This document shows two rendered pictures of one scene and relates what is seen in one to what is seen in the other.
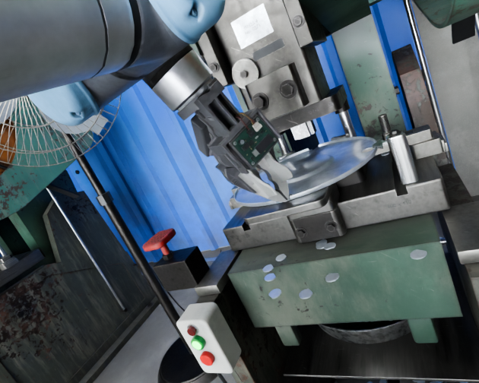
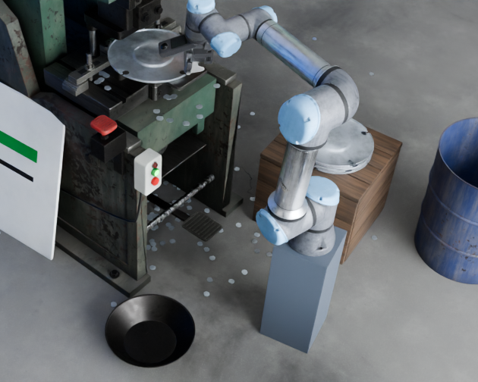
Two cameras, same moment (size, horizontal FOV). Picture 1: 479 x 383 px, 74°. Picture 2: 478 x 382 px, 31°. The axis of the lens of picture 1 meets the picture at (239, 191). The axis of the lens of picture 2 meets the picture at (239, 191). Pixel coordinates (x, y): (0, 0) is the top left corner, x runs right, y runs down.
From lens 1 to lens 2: 2.57 m
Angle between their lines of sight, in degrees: 77
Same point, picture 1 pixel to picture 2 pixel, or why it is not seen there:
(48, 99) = (231, 50)
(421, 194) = not seen: hidden behind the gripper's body
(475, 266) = (230, 84)
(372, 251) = (197, 91)
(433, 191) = not seen: hidden behind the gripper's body
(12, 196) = not seen: outside the picture
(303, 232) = (161, 92)
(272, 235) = (135, 102)
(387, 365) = (166, 164)
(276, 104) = (150, 17)
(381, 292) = (194, 111)
